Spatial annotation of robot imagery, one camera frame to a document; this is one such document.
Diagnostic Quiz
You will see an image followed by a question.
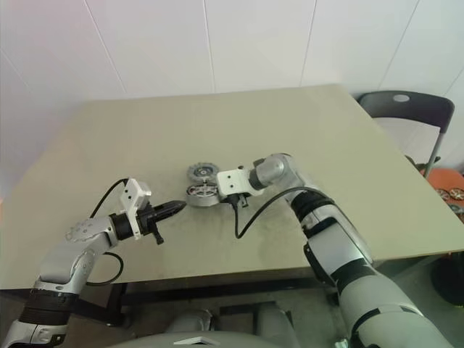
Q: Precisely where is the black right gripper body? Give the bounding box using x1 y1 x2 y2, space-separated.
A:
225 193 252 211

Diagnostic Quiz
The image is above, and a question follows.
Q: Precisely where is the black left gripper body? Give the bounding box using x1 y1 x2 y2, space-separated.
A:
136 207 165 247

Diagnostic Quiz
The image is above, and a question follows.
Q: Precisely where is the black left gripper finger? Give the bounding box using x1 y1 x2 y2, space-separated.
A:
153 201 187 216
155 204 187 223

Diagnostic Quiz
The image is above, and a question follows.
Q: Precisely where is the round grey motor housing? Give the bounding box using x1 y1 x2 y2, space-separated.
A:
184 183 221 208

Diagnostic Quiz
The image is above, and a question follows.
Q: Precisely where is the silver spoked rotor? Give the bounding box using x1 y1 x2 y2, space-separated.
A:
187 183 218 199

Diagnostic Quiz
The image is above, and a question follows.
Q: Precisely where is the round grey ribbed lid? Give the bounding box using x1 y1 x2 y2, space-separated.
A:
186 162 218 182

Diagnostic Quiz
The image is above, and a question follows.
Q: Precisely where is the grey rounded shape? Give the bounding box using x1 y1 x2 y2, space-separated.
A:
162 307 218 333
253 300 295 348

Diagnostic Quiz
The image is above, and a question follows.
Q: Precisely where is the grey robot torso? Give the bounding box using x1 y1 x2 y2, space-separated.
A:
108 328 341 348

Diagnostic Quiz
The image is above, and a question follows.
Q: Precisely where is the black folding chair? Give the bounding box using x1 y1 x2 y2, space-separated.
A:
357 90 456 178

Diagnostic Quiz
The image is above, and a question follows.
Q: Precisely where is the orange tray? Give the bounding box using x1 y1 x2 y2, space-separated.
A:
426 167 464 218

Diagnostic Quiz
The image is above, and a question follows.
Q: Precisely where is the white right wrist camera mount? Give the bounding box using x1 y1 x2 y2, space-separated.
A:
216 167 264 199

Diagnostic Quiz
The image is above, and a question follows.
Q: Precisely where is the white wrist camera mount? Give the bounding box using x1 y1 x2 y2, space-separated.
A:
121 177 152 241
216 167 264 199

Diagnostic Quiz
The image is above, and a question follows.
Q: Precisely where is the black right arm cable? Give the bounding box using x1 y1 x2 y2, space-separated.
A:
233 186 334 240

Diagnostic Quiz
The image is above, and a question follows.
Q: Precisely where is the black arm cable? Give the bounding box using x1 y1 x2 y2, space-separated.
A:
233 186 334 240
86 177 125 286

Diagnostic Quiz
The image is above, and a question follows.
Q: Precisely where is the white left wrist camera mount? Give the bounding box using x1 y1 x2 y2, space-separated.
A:
121 177 152 241

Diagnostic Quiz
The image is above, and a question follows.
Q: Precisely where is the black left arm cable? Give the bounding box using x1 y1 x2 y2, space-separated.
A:
86 177 125 286

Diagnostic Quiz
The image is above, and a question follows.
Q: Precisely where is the black table frame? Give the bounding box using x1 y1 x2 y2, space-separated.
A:
72 253 464 329

